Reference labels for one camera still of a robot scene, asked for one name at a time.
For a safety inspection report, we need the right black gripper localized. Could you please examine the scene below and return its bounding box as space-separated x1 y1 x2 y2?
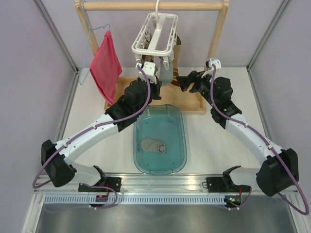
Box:
176 69 217 108

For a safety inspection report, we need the white clip sock hanger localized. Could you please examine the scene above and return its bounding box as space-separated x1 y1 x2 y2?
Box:
131 0 178 70

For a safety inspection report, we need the grey ankle sock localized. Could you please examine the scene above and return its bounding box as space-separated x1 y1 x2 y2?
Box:
159 57 173 86
140 138 166 154

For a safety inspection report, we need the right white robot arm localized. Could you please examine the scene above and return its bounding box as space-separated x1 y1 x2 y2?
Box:
177 71 299 197

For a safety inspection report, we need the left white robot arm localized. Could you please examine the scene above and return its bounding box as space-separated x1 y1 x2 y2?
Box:
41 78 162 192

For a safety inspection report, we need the wooden clothes rack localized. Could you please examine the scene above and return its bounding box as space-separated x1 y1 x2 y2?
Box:
74 0 229 115

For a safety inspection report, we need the cream striped sock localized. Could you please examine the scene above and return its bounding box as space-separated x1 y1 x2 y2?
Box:
171 36 182 86

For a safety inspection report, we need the argyle patterned sock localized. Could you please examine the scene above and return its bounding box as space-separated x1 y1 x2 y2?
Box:
141 55 154 65

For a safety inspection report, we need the red mesh cloth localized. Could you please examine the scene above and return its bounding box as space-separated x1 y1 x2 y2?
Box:
90 31 122 104

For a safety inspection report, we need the blue translucent plastic bin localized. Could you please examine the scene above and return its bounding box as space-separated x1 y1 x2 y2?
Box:
133 104 187 175

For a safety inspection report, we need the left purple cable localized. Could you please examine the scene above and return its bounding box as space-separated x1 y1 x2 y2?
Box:
32 65 151 189

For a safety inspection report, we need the purple cable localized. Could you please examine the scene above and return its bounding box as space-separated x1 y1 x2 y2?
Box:
210 63 311 216
32 65 151 189

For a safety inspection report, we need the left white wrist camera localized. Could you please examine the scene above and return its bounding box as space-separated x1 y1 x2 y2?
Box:
136 62 158 84

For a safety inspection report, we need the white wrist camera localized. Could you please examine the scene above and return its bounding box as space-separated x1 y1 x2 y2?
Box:
201 58 222 78
136 62 158 84

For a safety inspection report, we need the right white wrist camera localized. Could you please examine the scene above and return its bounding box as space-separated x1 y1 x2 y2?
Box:
201 58 222 78

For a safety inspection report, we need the blue wire hanger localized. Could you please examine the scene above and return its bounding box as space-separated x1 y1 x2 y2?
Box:
75 0 111 85

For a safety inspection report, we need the right aluminium frame post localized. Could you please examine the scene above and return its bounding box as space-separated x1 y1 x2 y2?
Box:
246 0 292 72

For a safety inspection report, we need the aluminium frame post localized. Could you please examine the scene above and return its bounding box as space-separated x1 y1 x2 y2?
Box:
246 0 292 72
33 0 79 74

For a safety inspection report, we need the aluminium mounting rail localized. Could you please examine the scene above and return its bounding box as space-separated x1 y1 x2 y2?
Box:
34 171 299 195

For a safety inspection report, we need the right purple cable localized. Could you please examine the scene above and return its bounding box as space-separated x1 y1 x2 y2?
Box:
210 63 311 216

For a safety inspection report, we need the left aluminium frame post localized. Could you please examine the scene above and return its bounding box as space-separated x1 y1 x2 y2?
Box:
33 0 79 74

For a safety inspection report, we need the slotted cable duct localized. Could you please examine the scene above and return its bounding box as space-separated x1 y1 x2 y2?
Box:
44 195 226 205

